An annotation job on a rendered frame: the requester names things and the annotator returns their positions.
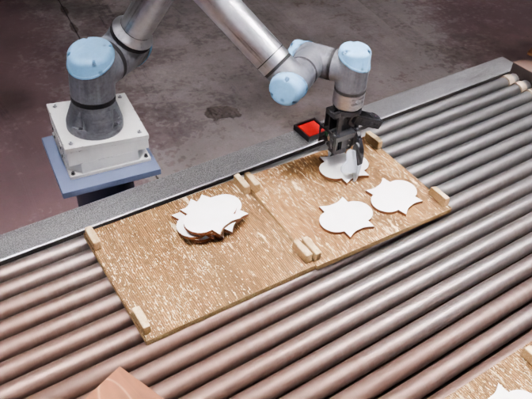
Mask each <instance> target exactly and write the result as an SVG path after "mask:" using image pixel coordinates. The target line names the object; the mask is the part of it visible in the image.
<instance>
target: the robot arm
mask: <svg viewBox="0 0 532 399"><path fill-rule="evenodd" d="M173 1H174V0H132V1H131V4H130V5H129V6H128V8H127V10H126V12H125V14H124V15H120V16H118V17H116V18H115V19H114V20H113V22H112V23H111V25H110V27H109V28H108V31H107V32H106V33H105V34H104V35H103V36H102V37H94V36H93V37H88V39H85V38H82V39H80V40H77V41H75V42H74V43H72V44H71V46H70V47H69V49H68V51H67V54H66V58H67V60H66V68H67V70H68V78H69V87H70V105H69V108H68V111H67V114H66V128H67V130H68V131H69V132H70V133H71V134H72V135H73V136H75V137H77V138H79V139H84V140H90V141H98V140H104V139H110V138H111V137H114V136H115V135H118V134H119V133H120V132H121V131H122V129H123V127H124V118H123V114H122V112H121V111H120V107H119V105H118V103H117V101H116V83H117V82H118V81H119V80H120V79H122V78H123V77H124V76H126V75H127V74H129V73H130V72H131V71H133V70H134V69H135V68H136V67H139V66H141V65H142V64H143V63H144V62H145V61H146V60H147V59H148V57H149V56H150V53H151V51H152V44H153V42H154V38H153V35H152V34H153V32H154V30H155V29H156V28H157V26H158V24H159V23H160V21H161V20H162V18H163V17H164V16H165V14H166V12H167V11H168V9H169V7H170V6H171V5H172V3H173ZM193 1H194V2H195V3H196V4H197V5H198V6H199V7H200V8H201V9H202V10H203V11H204V13H205V14H206V15H207V16H209V18H210V19H212V21H213V22H214V23H215V24H216V25H217V26H218V27H219V28H220V29H221V30H222V31H223V32H224V33H225V34H226V36H227V37H228V38H229V39H230V40H231V41H232V42H233V43H234V44H235V45H236V46H237V47H238V49H239V50H240V51H241V52H242V53H243V54H244V55H245V56H246V57H247V58H248V59H249V61H250V62H251V63H252V64H253V65H254V66H255V67H256V68H257V69H258V70H259V71H260V72H261V73H262V74H263V76H265V77H266V79H268V80H269V81H270V85H269V92H270V94H271V96H272V98H273V100H274V101H275V102H277V103H278V104H280V105H285V106H290V105H294V104H296V103H298V101H299V100H300V99H301V98H303V97H304V96H305V95H306V93H307V91H308V89H309V88H310V87H311V86H312V85H313V84H314V83H315V82H316V80H317V79H318V78H323V79H326V80H329V81H330V80H331V81H334V82H335V86H334V91H333V98H332V102H333V105H332V106H329V107H327V108H326V112H325V122H324V123H320V127H319V134H318V141H321V140H324V141H325V142H326V143H325V144H324V145H322V146H320V147H319V148H318V150H328V157H331V156H333V155H337V154H342V153H344V152H346V149H349V148H351V146H353V147H352V150H351V149H350V150H348V151H347V153H346V162H345V163H344V164H343V165H342V166H341V167H340V171H341V172H342V173H352V176H353V181H354V182H355V181H356V180H357V178H358V176H359V172H360V170H361V166H362V164H363V155H364V149H363V142H362V138H361V131H360V128H359V125H360V126H364V127H370V128H375V129H379V128H380V126H381V125H382V122H383V120H381V119H380V117H379V116H378V115H377V114H375V113H373V112H366V111H362V107H363V103H364V98H365V93H366V88H367V80H368V75H369V71H370V69H371V49H370V48H369V47H368V46H367V45H366V44H364V43H361V42H359V41H356V42H352V41H348V42H345V43H343V44H341V46H340V48H334V47H329V46H325V45H322V44H316V43H313V42H312V41H309V40H294V41H293V42H292V43H291V45H290V47H289V48H288V50H287V49H286V48H285V47H284V46H283V45H282V44H281V43H280V42H279V41H278V40H277V39H276V38H275V37H274V35H273V34H272V33H271V32H270V31H269V30H268V29H267V28H266V27H265V25H264V24H263V23H262V22H261V21H260V20H259V19H258V18H257V16H256V15H255V14H254V13H253V12H252V11H251V10H250V9H249V8H248V7H247V5H246V4H245V3H244V2H243V1H242V0H193ZM322 128H323V129H325V135H323V136H320V135H321V129H322Z"/></svg>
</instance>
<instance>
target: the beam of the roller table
mask: <svg viewBox="0 0 532 399"><path fill-rule="evenodd" d="M512 64H513V62H511V61H509V60H508V59H505V58H504V57H500V58H498V59H494V60H491V61H489V62H486V63H482V64H480V65H477V66H474V67H471V68H469V69H466V70H463V71H460V72H458V73H455V74H452V75H449V76H446V77H444V78H440V79H438V80H435V81H433V82H429V83H427V84H424V85H420V86H417V87H416V88H413V89H409V90H406V91H404V92H402V93H398V94H395V95H393V96H391V97H387V98H384V99H381V100H380V101H375V102H373V103H370V104H367V105H364V106H363V107H362V111H366V112H373V113H375V114H377V115H378V116H379V117H380V119H381V120H383V122H385V121H387V120H391V119H393V118H395V117H398V116H401V115H404V114H405V113H408V112H411V111H414V110H416V109H418V108H422V107H424V106H427V105H430V104H433V103H435V102H437V101H441V100H443V99H446V98H448V97H452V96H453V95H456V94H459V93H462V92H465V91H466V90H469V89H472V88H475V87H478V86H481V85H484V84H485V83H488V82H491V81H494V80H496V79H498V78H500V77H501V76H504V75H506V74H510V71H511V67H512ZM325 143H326V142H325V141H324V140H321V141H318V139H317V140H314V141H312V142H307V141H306V140H305V139H304V138H303V137H302V136H301V135H300V134H298V133H297V132H296V131H291V132H288V133H286V134H284V135H280V136H277V137H275V138H273V139H269V140H266V141H263V142H260V143H257V144H255V145H252V146H249V147H246V148H244V149H241V150H237V151H235V152H233V153H230V154H226V155H224V156H221V157H219V158H215V159H213V160H210V161H206V162H204V163H201V164H199V165H195V166H193V167H190V168H188V169H184V170H181V171H179V172H176V173H173V174H170V175H168V176H165V177H162V178H159V179H157V180H153V181H151V182H148V183H145V184H141V185H139V186H137V187H134V188H130V189H128V190H126V191H123V192H119V193H116V194H115V195H112V196H108V197H105V198H104V199H99V200H97V201H94V202H92V203H88V204H86V205H83V206H80V207H77V208H75V209H72V210H69V211H66V212H63V213H61V214H58V215H55V216H52V217H50V218H46V219H44V220H41V221H39V222H34V223H33V224H30V225H27V226H23V227H21V228H19V229H16V230H12V231H10V232H8V233H5V234H1V235H0V266H2V265H4V264H8V263H10V262H12V261H15V260H18V259H21V258H23V257H26V256H29V255H31V254H34V253H37V252H39V251H41V250H44V249H47V248H50V247H52V246H54V245H58V244H60V243H63V242H65V241H69V240H71V239H73V238H77V237H79V236H82V235H84V233H85V228H86V227H87V226H92V228H93V229H94V230H95V229H97V228H99V227H102V226H106V225H108V224H110V223H113V222H117V221H120V220H121V219H125V218H128V217H131V216H132V215H137V214H139V213H142V212H144V211H148V210H150V209H153V208H155V207H159V206H161V205H164V204H166V203H170V202H172V201H174V200H178V199H180V198H183V197H185V196H188V195H191V194H193V193H195V192H199V191H201V190H204V189H206V188H209V187H212V186H214V185H217V184H220V183H222V182H225V181H228V180H231V179H233V178H234V175H235V174H238V173H239V174H240V175H244V173H247V172H252V171H254V170H257V169H260V168H262V167H265V166H267V165H271V164H273V163H275V162H279V161H281V160H283V159H286V158H289V157H292V156H294V155H296V154H300V153H302V152H305V151H307V150H311V149H313V148H315V147H318V146H321V145H324V144H325Z"/></svg>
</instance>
